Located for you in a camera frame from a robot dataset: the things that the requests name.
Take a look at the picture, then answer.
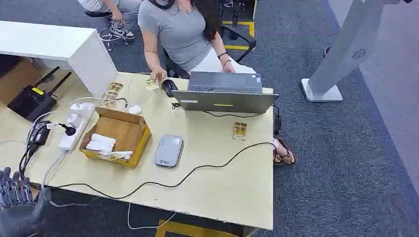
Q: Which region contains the row of gold cards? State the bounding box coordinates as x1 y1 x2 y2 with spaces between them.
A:
99 81 125 110

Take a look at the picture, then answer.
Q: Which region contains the black power adapter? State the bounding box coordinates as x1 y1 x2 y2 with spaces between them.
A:
27 120 52 147

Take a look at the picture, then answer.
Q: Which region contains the person in background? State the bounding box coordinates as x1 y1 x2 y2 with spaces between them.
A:
77 0 143 40

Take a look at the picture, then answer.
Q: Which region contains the wooden card box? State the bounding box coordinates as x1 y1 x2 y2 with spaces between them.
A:
78 106 153 170

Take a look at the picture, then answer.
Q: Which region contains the white card stack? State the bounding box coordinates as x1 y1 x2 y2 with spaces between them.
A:
85 133 117 157

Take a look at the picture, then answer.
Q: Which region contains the long black cable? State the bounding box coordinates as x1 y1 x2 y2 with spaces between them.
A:
45 142 276 200

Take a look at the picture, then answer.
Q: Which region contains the black plug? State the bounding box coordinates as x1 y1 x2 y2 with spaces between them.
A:
58 122 77 137

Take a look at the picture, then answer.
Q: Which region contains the seated person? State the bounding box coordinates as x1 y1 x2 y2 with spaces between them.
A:
137 0 297 166

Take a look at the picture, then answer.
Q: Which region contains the black computer mouse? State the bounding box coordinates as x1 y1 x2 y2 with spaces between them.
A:
161 79 179 98

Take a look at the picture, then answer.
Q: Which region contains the chrome stool base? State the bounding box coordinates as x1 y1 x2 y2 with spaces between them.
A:
98 17 129 52

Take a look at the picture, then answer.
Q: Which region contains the person's right hand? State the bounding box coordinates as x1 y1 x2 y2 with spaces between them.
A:
150 67 168 83

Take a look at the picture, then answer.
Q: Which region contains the yellow floor tape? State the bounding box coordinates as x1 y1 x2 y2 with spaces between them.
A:
221 20 255 51

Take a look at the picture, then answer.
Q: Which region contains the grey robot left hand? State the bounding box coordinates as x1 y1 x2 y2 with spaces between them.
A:
0 166 52 237

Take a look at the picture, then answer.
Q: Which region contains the white cable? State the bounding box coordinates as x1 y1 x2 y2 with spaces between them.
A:
126 202 177 231

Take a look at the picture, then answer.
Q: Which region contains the black router with antennas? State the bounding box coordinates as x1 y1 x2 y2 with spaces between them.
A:
6 66 72 123

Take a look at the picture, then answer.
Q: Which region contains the white card with print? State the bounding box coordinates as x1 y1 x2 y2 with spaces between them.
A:
98 151 134 161

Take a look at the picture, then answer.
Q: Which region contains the white power strip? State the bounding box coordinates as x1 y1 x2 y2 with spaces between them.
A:
58 102 96 153

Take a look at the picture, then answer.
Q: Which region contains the black laptop cable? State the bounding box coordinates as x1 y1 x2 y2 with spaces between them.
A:
171 102 283 137

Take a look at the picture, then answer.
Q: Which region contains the grey laptop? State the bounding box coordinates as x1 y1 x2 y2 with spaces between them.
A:
170 71 280 115

